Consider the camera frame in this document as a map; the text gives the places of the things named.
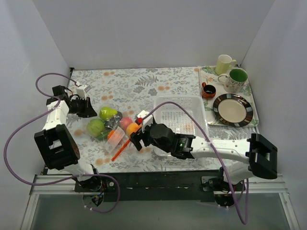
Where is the fake orange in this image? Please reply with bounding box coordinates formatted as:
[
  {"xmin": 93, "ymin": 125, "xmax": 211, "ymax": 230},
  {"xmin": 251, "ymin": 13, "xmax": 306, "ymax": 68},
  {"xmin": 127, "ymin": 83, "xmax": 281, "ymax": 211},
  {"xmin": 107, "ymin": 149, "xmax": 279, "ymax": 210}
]
[{"xmin": 107, "ymin": 130, "xmax": 118, "ymax": 140}]

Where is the pale yellow mug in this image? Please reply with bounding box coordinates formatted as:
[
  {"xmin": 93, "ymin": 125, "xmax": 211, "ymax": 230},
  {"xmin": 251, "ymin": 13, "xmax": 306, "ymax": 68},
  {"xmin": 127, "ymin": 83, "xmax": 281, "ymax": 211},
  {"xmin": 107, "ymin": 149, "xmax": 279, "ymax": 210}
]
[{"xmin": 215, "ymin": 55, "xmax": 236, "ymax": 75}]

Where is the fake green pear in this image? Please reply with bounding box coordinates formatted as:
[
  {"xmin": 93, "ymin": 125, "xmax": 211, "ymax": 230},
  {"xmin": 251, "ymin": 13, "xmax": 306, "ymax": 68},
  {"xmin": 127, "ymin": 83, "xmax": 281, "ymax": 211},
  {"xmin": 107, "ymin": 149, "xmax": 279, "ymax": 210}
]
[{"xmin": 99, "ymin": 107, "xmax": 118, "ymax": 121}]

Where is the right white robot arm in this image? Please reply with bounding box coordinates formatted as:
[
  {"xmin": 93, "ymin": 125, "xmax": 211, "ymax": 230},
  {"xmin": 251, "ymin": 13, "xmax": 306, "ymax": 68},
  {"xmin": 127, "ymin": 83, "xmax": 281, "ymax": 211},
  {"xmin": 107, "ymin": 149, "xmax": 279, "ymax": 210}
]
[{"xmin": 129, "ymin": 117, "xmax": 278, "ymax": 191}]

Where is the floral serving tray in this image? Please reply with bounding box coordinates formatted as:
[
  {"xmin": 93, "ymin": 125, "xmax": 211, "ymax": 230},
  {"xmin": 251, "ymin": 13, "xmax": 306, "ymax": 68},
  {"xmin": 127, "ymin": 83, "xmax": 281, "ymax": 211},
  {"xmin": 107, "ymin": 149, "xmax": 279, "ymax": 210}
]
[{"xmin": 199, "ymin": 66, "xmax": 259, "ymax": 127}]

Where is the floral table mat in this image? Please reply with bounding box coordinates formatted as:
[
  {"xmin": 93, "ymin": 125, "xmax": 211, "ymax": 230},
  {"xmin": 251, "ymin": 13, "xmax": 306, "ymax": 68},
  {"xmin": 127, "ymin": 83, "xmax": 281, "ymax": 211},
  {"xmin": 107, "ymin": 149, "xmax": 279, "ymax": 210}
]
[{"xmin": 47, "ymin": 68, "xmax": 271, "ymax": 172}]

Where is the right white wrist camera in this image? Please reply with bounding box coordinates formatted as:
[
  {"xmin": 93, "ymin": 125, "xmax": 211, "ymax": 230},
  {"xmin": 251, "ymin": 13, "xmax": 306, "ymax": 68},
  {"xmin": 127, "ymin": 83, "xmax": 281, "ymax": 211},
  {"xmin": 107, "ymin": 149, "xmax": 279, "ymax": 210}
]
[{"xmin": 135, "ymin": 110, "xmax": 154, "ymax": 126}]

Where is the white plastic basket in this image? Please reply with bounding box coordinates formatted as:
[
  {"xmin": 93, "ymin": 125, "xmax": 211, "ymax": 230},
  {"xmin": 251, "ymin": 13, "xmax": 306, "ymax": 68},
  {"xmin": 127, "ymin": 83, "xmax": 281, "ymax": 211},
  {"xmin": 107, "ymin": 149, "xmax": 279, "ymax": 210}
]
[{"xmin": 153, "ymin": 95, "xmax": 210, "ymax": 158}]

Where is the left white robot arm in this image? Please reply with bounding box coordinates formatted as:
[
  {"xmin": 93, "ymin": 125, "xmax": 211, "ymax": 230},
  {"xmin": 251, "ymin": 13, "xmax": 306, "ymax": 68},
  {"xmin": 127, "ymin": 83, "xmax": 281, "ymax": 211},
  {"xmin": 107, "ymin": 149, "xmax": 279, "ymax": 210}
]
[{"xmin": 34, "ymin": 85, "xmax": 102, "ymax": 192}]

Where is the green floral mug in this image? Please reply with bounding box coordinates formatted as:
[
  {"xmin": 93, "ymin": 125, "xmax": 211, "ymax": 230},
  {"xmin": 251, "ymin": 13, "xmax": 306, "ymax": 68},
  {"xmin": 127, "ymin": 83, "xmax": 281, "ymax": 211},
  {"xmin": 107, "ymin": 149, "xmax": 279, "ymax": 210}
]
[{"xmin": 217, "ymin": 69, "xmax": 248, "ymax": 93}]

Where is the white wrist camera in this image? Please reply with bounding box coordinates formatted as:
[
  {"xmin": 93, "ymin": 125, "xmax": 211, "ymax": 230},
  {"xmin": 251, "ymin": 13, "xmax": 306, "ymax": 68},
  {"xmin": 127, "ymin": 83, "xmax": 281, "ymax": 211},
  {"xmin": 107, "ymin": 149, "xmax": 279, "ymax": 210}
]
[
  {"xmin": 135, "ymin": 110, "xmax": 154, "ymax": 126},
  {"xmin": 76, "ymin": 85, "xmax": 91, "ymax": 100}
]

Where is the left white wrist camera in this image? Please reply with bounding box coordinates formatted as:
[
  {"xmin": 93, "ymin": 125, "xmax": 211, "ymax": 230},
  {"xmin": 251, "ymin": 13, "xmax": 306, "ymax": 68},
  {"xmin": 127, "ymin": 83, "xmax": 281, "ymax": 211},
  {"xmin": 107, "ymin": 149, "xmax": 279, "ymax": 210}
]
[{"xmin": 76, "ymin": 85, "xmax": 91, "ymax": 100}]

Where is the clear zip top bag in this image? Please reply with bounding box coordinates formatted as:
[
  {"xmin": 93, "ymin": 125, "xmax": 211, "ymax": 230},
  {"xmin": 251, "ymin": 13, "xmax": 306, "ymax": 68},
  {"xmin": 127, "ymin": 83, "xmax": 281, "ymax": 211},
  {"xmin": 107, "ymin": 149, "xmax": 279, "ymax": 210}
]
[{"xmin": 87, "ymin": 109, "xmax": 133, "ymax": 161}]

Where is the small brown cup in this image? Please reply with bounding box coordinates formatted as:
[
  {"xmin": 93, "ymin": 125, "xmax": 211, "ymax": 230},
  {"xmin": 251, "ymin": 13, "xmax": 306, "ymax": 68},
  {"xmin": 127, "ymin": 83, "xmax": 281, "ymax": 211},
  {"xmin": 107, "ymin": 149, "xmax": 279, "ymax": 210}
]
[{"xmin": 201, "ymin": 82, "xmax": 216, "ymax": 100}]

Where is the fake green vegetable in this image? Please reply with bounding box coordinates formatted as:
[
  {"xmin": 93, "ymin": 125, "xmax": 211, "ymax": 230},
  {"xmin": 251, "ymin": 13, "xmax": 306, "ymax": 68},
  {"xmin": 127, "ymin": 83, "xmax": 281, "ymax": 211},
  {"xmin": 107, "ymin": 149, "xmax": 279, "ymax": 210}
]
[{"xmin": 95, "ymin": 130, "xmax": 110, "ymax": 141}]

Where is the fake green cabbage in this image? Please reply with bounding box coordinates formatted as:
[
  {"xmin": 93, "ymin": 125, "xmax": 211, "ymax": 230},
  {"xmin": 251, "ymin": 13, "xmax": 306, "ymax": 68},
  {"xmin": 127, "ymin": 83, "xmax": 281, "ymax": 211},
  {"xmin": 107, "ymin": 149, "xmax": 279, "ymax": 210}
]
[{"xmin": 87, "ymin": 118, "xmax": 105, "ymax": 138}]

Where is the fake peach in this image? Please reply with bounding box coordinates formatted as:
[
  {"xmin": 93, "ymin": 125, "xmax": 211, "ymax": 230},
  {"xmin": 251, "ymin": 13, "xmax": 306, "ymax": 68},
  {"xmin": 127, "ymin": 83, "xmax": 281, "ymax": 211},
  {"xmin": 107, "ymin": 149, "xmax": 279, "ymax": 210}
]
[
  {"xmin": 126, "ymin": 123, "xmax": 140, "ymax": 137},
  {"xmin": 119, "ymin": 117, "xmax": 133, "ymax": 131}
]

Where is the aluminium frame rail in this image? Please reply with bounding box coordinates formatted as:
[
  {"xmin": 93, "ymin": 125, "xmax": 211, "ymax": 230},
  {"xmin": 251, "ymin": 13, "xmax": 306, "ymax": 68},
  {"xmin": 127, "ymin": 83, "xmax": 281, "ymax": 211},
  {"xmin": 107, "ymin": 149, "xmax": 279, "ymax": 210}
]
[{"xmin": 21, "ymin": 178, "xmax": 300, "ymax": 230}]

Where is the striped rim plate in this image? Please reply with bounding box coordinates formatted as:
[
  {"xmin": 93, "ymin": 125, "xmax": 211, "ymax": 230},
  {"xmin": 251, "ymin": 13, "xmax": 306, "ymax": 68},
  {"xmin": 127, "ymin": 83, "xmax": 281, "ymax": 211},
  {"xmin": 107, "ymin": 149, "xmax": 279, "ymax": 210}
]
[{"xmin": 213, "ymin": 93, "xmax": 254, "ymax": 127}]

